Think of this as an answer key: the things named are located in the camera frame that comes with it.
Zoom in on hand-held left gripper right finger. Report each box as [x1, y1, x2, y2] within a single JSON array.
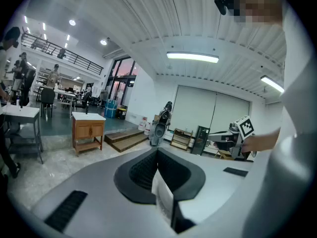
[[158, 147, 206, 234]]

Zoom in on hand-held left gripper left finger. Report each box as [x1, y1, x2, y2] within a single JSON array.
[[113, 147, 159, 206]]

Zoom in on person's white shirt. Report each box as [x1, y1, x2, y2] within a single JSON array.
[[242, 6, 316, 238]]

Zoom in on black cabinet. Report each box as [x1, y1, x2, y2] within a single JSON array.
[[190, 125, 211, 156]]

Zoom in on black grey scooter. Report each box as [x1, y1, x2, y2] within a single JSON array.
[[148, 101, 173, 147]]

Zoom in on black mezzanine railing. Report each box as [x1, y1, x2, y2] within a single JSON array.
[[20, 32, 105, 76]]

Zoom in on grey table with white top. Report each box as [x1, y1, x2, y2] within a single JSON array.
[[0, 104, 44, 165]]

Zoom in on wooden slatted rack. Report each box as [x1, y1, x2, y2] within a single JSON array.
[[169, 127, 194, 152]]

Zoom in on blue barrel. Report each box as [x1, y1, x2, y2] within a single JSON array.
[[104, 98, 118, 119]]

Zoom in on wooden cabinet with white top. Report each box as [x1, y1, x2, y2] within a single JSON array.
[[71, 111, 107, 156]]

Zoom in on wooden step platform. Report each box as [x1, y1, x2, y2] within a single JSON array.
[[104, 128, 150, 153]]

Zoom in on person's head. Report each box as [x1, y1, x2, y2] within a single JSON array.
[[224, 0, 283, 26]]

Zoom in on person's right forearm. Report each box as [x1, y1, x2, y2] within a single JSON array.
[[243, 129, 282, 155]]

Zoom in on white sliding door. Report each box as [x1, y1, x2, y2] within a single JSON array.
[[170, 85, 251, 144]]

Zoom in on long ceiling light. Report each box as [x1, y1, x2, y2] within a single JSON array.
[[260, 75, 285, 94], [166, 51, 220, 64]]

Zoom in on black storage box yellow lid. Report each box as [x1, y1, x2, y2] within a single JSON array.
[[116, 105, 128, 120]]

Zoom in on black head-mounted camera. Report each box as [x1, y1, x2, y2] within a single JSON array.
[[214, 0, 229, 16]]

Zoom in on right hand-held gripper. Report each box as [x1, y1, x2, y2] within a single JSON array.
[[208, 115, 257, 160]]

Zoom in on black framed glass door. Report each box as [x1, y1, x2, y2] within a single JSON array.
[[105, 56, 140, 109]]

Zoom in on black office chair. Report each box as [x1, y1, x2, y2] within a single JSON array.
[[74, 90, 93, 112]]

